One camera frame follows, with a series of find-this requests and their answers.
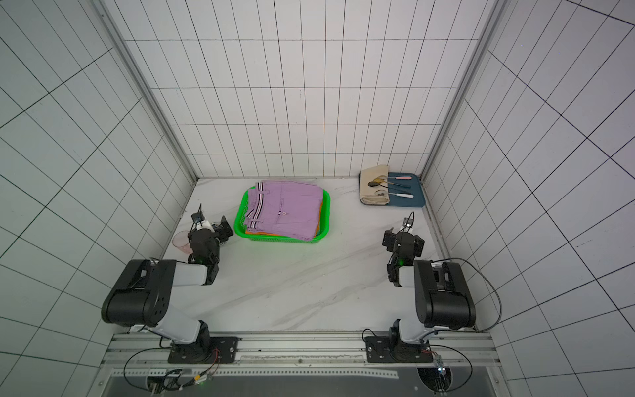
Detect purple pants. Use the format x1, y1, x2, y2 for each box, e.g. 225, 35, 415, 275
242, 180, 324, 242

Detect orange pants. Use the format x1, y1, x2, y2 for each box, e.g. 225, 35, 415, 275
244, 196, 330, 242

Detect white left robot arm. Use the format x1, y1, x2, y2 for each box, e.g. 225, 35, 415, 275
102, 211, 238, 364

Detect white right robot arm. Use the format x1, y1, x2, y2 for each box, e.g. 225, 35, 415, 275
362, 228, 476, 364

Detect green plastic basket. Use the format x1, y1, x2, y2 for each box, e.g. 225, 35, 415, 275
233, 186, 332, 244

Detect pink plastic cup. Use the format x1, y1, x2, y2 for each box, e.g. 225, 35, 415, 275
172, 231, 193, 256

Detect dark teal tray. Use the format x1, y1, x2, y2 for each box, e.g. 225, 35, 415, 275
387, 173, 426, 208

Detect dark metal spoon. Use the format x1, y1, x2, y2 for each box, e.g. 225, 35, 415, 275
367, 181, 411, 190

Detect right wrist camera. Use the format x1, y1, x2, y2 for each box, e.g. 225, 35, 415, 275
400, 213, 414, 233

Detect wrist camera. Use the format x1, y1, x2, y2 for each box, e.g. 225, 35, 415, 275
190, 208, 213, 233
400, 213, 414, 233

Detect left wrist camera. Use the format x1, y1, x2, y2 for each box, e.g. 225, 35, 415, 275
190, 208, 213, 233

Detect white handled spoon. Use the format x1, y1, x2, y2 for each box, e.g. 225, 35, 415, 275
375, 190, 414, 199

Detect pink handled spoon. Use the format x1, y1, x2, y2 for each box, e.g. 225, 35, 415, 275
379, 175, 412, 180

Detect aluminium mounting rail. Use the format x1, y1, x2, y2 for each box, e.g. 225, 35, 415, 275
98, 331, 501, 383

